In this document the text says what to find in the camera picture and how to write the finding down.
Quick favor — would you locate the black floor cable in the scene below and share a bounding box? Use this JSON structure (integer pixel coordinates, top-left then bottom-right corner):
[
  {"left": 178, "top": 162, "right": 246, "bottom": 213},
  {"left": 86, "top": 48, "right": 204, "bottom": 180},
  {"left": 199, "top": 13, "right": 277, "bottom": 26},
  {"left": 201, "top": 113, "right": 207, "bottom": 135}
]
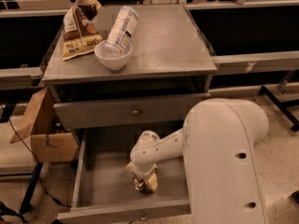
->
[{"left": 7, "top": 119, "right": 72, "bottom": 209}]

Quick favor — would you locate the black stand leg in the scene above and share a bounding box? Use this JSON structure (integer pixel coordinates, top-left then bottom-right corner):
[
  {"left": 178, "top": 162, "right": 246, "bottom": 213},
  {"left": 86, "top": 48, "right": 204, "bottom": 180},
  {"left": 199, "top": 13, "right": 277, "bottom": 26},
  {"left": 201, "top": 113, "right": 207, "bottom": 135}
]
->
[{"left": 20, "top": 162, "right": 43, "bottom": 215}]

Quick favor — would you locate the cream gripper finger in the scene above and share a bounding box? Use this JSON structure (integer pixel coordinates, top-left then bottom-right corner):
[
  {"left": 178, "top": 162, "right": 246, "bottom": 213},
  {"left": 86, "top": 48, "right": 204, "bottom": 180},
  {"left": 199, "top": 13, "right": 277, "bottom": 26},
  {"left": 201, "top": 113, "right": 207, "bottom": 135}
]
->
[
  {"left": 126, "top": 161, "right": 135, "bottom": 175},
  {"left": 144, "top": 174, "right": 158, "bottom": 192}
]

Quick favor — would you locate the closed grey upper drawer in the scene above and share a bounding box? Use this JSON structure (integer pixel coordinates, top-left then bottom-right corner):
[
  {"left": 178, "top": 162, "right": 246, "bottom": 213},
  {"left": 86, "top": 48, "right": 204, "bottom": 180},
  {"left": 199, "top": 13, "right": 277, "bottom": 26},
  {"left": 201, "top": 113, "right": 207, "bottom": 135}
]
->
[{"left": 54, "top": 92, "right": 210, "bottom": 129}]

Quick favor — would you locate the brown yellow snack bag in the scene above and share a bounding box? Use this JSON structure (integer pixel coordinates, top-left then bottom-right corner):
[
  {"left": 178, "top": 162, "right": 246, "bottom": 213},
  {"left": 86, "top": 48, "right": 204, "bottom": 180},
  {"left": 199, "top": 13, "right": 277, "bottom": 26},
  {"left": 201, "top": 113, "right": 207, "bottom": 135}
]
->
[{"left": 62, "top": 0, "right": 103, "bottom": 61}]

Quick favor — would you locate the black stand base right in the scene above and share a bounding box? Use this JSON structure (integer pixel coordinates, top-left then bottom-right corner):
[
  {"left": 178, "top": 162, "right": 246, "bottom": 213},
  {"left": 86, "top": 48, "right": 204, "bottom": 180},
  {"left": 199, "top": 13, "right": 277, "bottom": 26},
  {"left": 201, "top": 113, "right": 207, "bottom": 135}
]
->
[{"left": 259, "top": 86, "right": 299, "bottom": 132}]

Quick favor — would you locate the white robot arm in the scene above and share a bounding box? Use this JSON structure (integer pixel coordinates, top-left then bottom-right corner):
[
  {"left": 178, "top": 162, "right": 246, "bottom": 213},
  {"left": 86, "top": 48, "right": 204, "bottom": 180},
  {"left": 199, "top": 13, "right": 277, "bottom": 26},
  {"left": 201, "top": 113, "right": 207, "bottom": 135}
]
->
[{"left": 127, "top": 98, "right": 269, "bottom": 224}]

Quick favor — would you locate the open cardboard box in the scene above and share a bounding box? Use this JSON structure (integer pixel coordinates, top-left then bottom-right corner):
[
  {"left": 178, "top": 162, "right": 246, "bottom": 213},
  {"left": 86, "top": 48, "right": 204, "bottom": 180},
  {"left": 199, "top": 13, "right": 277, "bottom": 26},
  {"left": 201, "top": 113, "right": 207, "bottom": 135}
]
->
[{"left": 10, "top": 88, "right": 78, "bottom": 162}]

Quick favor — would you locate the open grey middle drawer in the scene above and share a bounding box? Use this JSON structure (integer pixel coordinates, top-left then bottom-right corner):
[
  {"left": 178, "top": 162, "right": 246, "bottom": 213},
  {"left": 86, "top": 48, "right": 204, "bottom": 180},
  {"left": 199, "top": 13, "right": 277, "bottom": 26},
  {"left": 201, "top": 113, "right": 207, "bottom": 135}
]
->
[{"left": 58, "top": 121, "right": 191, "bottom": 224}]

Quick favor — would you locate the clear plastic water bottle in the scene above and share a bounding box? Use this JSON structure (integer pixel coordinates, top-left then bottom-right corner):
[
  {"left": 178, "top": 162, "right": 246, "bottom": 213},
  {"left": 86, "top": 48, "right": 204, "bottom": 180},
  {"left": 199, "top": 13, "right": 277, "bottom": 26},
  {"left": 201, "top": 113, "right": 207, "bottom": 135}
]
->
[{"left": 105, "top": 6, "right": 139, "bottom": 57}]

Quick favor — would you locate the white ceramic bowl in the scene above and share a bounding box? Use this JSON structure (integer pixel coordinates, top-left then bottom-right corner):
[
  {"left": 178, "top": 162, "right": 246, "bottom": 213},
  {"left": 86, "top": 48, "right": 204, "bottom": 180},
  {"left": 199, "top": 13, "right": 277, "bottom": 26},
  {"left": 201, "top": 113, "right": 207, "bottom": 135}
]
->
[{"left": 94, "top": 41, "right": 133, "bottom": 70}]

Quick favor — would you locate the grey wooden drawer cabinet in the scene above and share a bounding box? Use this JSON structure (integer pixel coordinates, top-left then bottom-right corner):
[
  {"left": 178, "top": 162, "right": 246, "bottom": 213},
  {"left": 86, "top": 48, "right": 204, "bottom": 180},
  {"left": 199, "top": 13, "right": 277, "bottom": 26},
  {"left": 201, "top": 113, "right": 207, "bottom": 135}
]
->
[{"left": 41, "top": 4, "right": 219, "bottom": 138}]

